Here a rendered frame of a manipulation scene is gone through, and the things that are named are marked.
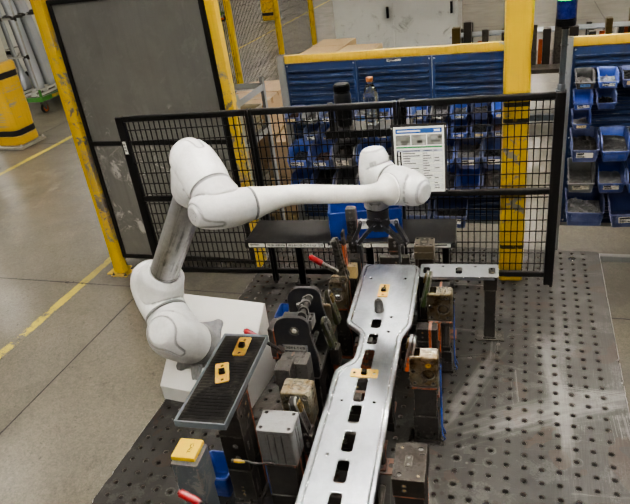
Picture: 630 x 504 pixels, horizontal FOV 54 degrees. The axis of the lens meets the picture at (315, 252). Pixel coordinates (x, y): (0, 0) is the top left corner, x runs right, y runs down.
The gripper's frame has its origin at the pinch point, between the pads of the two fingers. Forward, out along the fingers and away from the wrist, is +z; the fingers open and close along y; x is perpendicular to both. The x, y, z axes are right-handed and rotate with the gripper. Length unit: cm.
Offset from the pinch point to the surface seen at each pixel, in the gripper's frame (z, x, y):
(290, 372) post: 5, -58, -19
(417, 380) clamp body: 17.9, -43.2, 15.6
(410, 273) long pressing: 13.6, 12.7, 8.7
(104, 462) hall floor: 114, -6, -144
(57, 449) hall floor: 114, -1, -174
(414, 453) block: 11, -79, 18
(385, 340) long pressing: 13.5, -29.7, 4.4
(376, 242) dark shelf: 10.9, 32.6, -6.9
